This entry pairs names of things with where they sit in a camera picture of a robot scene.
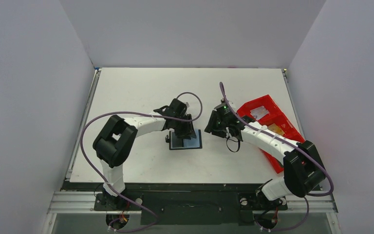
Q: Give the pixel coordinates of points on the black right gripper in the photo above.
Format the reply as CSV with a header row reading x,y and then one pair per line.
x,y
212,123

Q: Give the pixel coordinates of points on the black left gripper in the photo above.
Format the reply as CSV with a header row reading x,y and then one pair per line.
x,y
187,133

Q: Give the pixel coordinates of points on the black leather card holder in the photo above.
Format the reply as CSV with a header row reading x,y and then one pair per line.
x,y
184,144

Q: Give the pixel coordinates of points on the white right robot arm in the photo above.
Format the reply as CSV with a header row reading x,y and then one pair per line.
x,y
302,169

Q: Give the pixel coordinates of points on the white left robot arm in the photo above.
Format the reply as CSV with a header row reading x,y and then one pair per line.
x,y
115,140

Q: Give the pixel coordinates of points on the silver card in bin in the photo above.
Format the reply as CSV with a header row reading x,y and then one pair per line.
x,y
259,112

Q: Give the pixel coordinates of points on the red plastic bin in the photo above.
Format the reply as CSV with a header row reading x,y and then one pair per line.
x,y
275,116

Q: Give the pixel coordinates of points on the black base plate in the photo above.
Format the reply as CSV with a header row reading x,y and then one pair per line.
x,y
253,210

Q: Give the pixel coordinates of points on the aluminium frame rail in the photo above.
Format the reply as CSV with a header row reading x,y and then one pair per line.
x,y
85,203

